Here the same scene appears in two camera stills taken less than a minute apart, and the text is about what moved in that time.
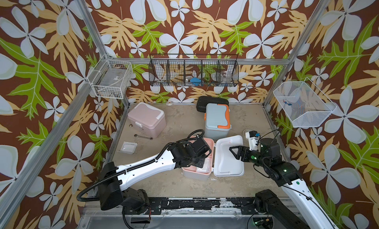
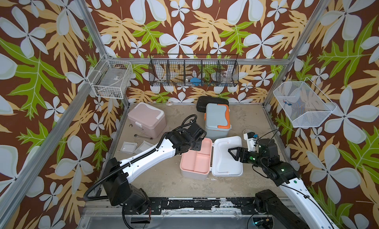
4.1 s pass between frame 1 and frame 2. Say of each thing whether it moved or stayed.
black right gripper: stayed
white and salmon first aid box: stayed
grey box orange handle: stayed
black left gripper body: moved
